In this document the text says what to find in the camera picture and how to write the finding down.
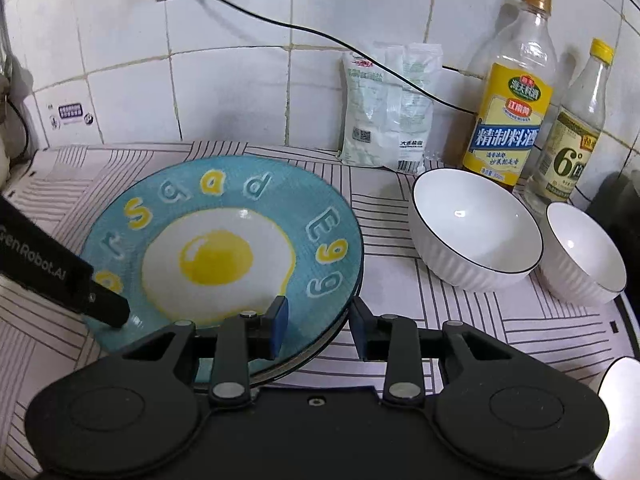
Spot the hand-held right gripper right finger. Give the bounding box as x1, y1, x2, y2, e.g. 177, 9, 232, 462
350, 296, 526, 403

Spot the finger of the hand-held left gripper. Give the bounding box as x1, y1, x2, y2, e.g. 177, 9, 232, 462
75, 279, 131, 330

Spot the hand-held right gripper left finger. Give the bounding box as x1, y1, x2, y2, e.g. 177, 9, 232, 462
107, 296, 290, 408

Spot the blue fried egg plate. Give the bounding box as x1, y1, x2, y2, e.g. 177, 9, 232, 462
80, 155, 365, 386

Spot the white ribbed bowl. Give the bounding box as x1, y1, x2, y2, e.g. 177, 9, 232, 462
595, 357, 640, 412
408, 167, 544, 294
537, 202, 628, 306

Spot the striped tablecloth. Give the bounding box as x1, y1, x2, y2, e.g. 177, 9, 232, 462
0, 142, 640, 413

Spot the white salt bag red logo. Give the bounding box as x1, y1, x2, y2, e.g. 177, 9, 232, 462
341, 51, 398, 167

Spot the clear plastic seasoning bag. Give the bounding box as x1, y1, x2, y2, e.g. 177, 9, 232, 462
385, 42, 444, 174

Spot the yellow label cooking wine bottle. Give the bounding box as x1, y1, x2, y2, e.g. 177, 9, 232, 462
462, 0, 559, 194

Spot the clear vinegar bottle yellow cap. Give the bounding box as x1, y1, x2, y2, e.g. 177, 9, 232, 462
525, 37, 616, 214

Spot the small white wall sticker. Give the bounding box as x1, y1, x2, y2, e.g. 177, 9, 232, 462
47, 102, 96, 129

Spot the black adapter cable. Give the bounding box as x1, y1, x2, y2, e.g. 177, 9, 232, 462
197, 0, 483, 113

